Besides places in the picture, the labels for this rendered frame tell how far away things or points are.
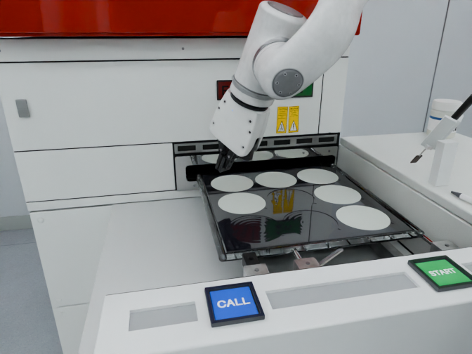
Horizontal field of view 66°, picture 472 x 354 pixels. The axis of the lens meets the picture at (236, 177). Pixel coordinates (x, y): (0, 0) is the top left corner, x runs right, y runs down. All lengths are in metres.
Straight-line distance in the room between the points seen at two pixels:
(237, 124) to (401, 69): 2.32
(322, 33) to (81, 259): 0.83
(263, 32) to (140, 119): 0.42
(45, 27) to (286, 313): 0.70
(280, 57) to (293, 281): 0.31
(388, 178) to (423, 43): 2.20
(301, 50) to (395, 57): 2.35
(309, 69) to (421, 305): 0.34
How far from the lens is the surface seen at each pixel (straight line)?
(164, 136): 0.92
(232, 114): 0.68
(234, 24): 0.85
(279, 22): 0.60
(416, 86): 3.02
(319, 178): 0.92
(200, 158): 0.93
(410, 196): 0.80
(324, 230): 0.69
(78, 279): 1.12
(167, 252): 0.76
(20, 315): 2.08
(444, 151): 0.76
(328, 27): 0.56
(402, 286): 0.49
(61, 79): 0.92
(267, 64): 0.56
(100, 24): 0.84
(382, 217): 0.77
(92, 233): 1.04
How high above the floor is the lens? 1.24
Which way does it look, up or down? 22 degrees down
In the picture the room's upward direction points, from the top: straight up
